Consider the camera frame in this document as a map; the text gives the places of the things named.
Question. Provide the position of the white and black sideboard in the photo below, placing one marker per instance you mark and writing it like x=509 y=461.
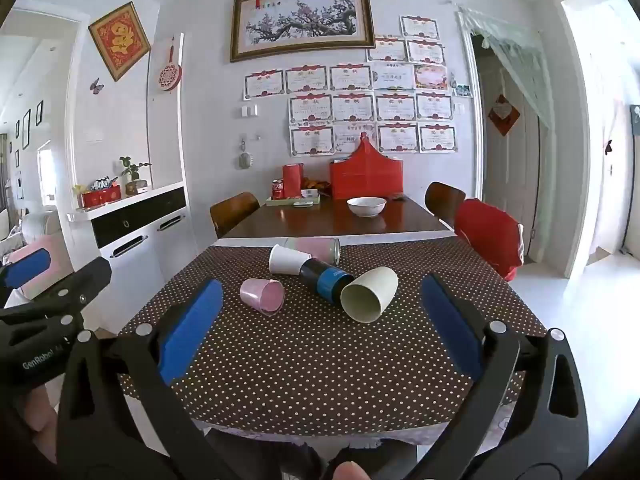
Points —
x=145 y=230

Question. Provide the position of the large red gift box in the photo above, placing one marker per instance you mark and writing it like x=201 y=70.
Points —
x=367 y=175

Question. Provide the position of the pink plastic cup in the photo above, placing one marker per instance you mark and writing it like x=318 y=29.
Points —
x=257 y=292

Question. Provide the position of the potted green plant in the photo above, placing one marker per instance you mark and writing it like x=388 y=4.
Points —
x=132 y=170

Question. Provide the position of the white door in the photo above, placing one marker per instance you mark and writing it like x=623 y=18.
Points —
x=510 y=185

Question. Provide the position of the brown polka dot tablecloth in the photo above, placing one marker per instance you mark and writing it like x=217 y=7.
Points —
x=310 y=365

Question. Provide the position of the white lace door curtain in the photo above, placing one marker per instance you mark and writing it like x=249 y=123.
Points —
x=520 y=45

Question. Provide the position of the brown wooden chair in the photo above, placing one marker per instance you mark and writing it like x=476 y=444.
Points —
x=232 y=212
x=442 y=200

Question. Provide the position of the butterfly wall decoration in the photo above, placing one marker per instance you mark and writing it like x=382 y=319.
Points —
x=96 y=85

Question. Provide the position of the black wall photo frame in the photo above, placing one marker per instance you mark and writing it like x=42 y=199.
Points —
x=26 y=129
x=39 y=111

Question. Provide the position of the white paper cup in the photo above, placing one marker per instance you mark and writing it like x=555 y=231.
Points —
x=285 y=260

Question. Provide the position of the red box with snacks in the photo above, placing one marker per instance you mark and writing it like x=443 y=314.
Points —
x=102 y=197

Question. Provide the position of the small wall photo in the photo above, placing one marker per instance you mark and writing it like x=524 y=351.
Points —
x=462 y=90

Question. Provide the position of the person's left hand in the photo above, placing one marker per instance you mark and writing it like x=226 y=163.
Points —
x=37 y=420

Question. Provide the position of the cream plastic cup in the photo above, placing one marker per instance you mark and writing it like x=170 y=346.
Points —
x=375 y=284

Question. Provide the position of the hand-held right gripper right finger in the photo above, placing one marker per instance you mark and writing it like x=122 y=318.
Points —
x=452 y=327

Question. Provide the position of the flat serving tray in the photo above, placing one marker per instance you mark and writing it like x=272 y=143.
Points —
x=287 y=202

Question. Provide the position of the red and gold framed picture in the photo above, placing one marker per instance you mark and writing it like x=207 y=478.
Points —
x=120 y=40

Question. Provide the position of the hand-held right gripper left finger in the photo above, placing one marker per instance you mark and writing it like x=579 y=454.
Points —
x=192 y=330

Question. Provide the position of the white ceramic bowl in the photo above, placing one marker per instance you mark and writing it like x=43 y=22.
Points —
x=366 y=206

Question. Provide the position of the dark wooden dining table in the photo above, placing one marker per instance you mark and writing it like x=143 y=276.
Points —
x=320 y=221

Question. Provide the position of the red diamond door ornament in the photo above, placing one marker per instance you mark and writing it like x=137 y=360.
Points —
x=504 y=115

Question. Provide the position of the black and blue cup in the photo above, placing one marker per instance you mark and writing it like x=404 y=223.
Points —
x=325 y=280

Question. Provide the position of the framed blossom painting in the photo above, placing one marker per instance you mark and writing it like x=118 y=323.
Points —
x=302 y=22

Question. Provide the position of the person's right hand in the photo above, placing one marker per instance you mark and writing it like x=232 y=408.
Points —
x=351 y=471

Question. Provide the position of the white light switch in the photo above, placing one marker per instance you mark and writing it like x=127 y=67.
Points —
x=248 y=110

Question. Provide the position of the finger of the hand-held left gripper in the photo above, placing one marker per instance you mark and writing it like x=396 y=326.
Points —
x=30 y=266
x=85 y=276

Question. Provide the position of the pink armchair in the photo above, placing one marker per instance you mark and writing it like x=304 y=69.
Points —
x=47 y=235

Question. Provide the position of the small red box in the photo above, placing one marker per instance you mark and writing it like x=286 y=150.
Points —
x=293 y=180

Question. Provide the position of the red soda can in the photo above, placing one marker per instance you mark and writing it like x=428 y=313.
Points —
x=278 y=190

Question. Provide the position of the grey hanging pouch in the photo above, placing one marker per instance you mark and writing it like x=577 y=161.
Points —
x=245 y=160

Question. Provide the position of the tall pink tumbler cup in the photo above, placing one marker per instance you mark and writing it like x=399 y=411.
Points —
x=316 y=247

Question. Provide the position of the group of wall certificates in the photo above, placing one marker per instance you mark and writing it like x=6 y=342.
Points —
x=350 y=105

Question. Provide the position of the round red hanging ornament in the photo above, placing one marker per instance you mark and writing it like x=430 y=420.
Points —
x=169 y=77

